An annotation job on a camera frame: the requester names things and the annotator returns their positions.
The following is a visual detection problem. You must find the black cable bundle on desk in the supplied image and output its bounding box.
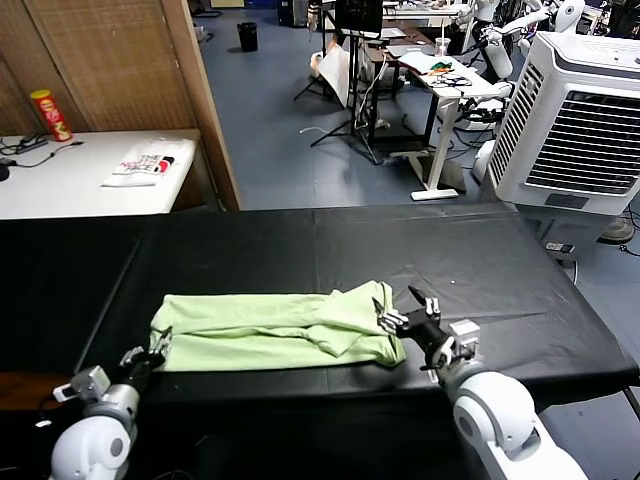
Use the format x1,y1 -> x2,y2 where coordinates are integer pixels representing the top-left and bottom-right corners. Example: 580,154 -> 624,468
429,72 -> 474,90

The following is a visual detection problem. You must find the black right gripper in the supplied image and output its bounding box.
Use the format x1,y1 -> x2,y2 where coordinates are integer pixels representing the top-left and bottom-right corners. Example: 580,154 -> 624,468
372,285 -> 454,359

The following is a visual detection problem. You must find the small black table cover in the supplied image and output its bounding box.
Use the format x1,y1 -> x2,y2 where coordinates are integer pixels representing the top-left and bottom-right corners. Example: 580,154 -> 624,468
0,214 -> 151,376

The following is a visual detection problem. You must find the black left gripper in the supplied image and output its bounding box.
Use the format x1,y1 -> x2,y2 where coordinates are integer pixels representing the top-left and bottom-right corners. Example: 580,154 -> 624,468
119,325 -> 174,391

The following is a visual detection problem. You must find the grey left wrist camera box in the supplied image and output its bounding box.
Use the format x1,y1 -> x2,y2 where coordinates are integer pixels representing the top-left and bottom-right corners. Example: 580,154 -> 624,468
53,365 -> 111,404

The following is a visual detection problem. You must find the wooden folding screen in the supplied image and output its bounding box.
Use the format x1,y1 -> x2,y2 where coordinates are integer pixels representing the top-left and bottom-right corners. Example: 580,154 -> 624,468
0,0 -> 241,211

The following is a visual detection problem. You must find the white humanoid robot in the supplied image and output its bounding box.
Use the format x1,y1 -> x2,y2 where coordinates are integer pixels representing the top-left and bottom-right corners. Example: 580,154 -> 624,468
452,0 -> 586,84

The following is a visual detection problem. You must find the white side table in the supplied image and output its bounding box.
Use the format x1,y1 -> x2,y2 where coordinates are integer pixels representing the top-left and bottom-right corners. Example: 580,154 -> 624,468
0,128 -> 202,221

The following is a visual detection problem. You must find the black cable on side table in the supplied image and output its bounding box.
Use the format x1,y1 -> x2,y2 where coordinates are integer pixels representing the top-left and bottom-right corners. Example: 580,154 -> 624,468
0,133 -> 85,170

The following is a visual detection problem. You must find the white printed folded garment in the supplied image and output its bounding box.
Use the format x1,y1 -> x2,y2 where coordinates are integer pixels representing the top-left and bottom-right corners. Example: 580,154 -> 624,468
101,137 -> 194,189

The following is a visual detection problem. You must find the large black table cover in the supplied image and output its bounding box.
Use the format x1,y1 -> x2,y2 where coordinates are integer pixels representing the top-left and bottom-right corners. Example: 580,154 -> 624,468
67,202 -> 640,419

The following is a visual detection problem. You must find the white standing desk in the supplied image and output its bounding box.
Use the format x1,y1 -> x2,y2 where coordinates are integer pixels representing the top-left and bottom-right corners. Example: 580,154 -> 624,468
397,49 -> 514,202

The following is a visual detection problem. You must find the light green t-shirt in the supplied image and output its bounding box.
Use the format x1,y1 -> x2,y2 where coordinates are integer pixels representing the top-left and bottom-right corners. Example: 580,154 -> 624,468
149,280 -> 407,373

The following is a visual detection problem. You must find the white air cooler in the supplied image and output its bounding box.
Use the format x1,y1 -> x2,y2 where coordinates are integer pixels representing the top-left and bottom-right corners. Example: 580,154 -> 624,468
479,32 -> 640,256

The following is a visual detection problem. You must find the black trash bin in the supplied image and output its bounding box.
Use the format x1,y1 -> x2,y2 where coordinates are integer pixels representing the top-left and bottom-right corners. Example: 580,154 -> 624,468
236,22 -> 259,53

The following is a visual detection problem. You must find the white leaning board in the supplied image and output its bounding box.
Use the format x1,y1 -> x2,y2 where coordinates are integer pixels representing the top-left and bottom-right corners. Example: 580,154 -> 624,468
317,43 -> 351,109

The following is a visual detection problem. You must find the round fan base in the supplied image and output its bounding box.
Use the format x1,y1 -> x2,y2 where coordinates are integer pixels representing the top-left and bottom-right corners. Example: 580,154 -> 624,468
599,218 -> 636,245

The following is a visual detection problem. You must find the black monitor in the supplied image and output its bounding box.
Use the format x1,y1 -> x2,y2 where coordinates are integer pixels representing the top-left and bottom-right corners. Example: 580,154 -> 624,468
333,0 -> 384,39

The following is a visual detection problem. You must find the red chips can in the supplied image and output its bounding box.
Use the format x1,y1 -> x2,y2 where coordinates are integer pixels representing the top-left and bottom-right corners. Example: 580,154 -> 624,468
30,89 -> 74,144

